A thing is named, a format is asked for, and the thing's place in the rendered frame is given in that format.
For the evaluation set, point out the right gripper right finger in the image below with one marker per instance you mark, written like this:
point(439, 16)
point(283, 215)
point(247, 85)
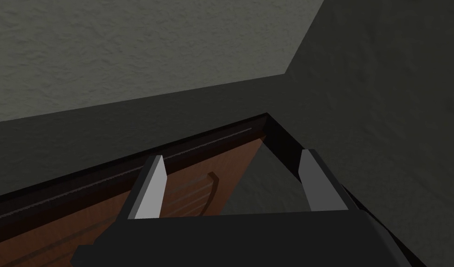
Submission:
point(319, 185)

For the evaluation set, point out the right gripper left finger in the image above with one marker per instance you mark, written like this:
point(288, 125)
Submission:
point(151, 192)

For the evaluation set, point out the brown wooden door leaf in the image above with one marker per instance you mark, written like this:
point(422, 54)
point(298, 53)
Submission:
point(82, 230)

